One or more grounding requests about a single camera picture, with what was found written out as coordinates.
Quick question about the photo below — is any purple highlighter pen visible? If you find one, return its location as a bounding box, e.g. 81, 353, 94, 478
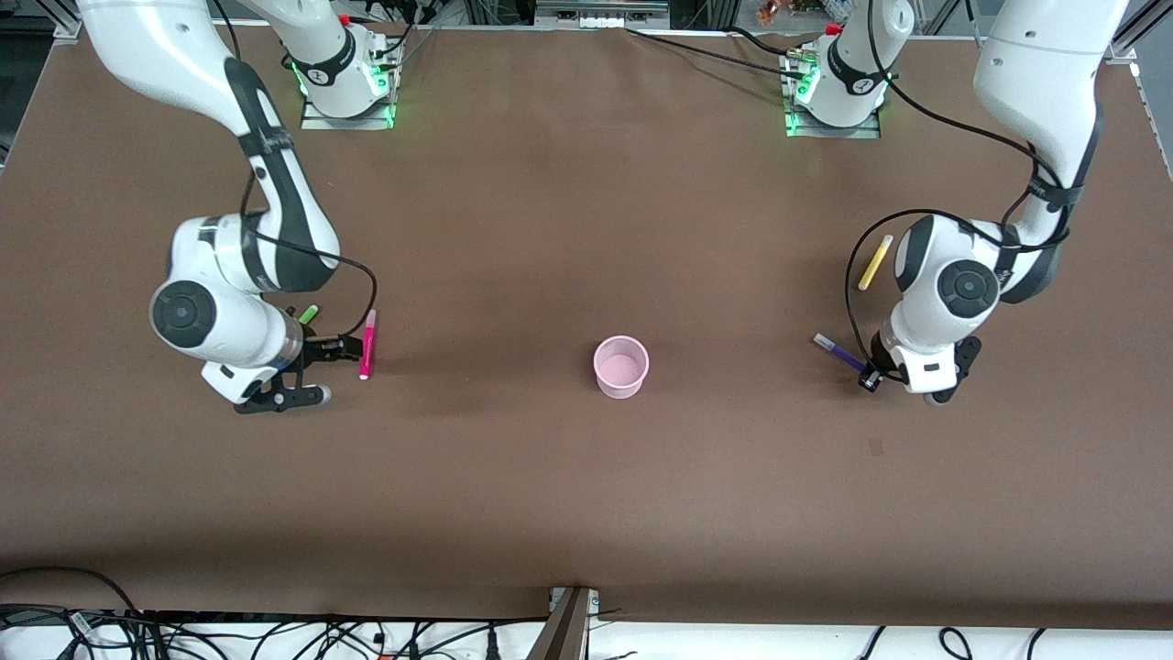
813, 334, 870, 372

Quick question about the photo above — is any pink translucent pen holder cup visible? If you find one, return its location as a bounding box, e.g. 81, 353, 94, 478
593, 335, 651, 400

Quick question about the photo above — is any yellow highlighter pen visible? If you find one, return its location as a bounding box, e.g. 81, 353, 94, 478
858, 235, 894, 292

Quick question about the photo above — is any brown table cover mat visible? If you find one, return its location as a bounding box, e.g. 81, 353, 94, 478
0, 23, 1173, 630

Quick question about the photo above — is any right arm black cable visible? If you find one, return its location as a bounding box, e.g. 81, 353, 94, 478
211, 0, 379, 342

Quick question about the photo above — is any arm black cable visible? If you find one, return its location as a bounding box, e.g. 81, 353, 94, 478
844, 0, 1091, 369
211, 0, 379, 342

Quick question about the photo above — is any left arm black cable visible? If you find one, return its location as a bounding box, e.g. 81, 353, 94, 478
844, 0, 1091, 369

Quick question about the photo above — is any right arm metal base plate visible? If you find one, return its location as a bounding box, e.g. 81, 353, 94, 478
301, 87, 398, 131

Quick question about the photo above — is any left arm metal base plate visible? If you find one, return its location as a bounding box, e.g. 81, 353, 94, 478
784, 96, 882, 140

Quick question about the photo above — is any short black cable on mat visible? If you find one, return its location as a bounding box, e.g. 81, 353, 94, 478
724, 26, 798, 58

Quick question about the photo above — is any long black cable on mat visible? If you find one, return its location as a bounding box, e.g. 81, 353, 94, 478
626, 27, 812, 83

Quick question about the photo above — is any black cable with white tag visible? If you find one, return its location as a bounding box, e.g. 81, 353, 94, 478
0, 605, 157, 660

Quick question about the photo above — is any aluminium camera post with bracket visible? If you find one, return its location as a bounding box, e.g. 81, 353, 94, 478
527, 587, 602, 660

